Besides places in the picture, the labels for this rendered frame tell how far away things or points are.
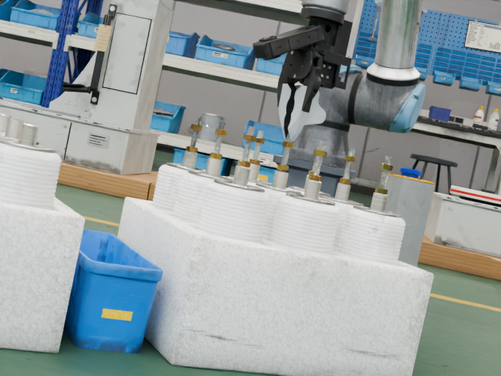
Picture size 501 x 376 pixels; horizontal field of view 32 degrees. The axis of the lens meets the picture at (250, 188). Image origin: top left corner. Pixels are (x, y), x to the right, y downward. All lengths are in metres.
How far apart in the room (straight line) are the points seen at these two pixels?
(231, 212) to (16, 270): 0.31
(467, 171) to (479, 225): 6.40
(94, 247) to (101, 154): 2.09
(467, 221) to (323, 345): 2.22
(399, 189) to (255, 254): 0.45
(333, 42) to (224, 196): 0.36
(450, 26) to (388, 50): 5.60
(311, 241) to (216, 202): 0.15
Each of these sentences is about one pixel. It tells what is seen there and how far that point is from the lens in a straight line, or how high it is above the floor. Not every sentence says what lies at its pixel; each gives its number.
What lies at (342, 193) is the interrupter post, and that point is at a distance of 1.48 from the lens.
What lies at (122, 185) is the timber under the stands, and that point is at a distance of 3.48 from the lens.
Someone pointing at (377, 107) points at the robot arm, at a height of 0.45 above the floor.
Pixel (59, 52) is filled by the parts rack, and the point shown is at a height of 0.65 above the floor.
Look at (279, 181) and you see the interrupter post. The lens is 1.43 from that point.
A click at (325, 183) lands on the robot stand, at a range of 1.96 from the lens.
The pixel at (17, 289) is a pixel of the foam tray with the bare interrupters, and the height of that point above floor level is 0.08.
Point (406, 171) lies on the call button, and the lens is 1.63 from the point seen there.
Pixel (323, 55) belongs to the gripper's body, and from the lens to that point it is 1.43.
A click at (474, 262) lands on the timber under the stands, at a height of 0.04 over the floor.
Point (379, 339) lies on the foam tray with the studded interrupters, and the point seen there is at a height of 0.07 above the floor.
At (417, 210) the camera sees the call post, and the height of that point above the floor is 0.26.
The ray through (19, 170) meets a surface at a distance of 1.16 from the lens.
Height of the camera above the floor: 0.32
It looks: 3 degrees down
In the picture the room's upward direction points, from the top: 12 degrees clockwise
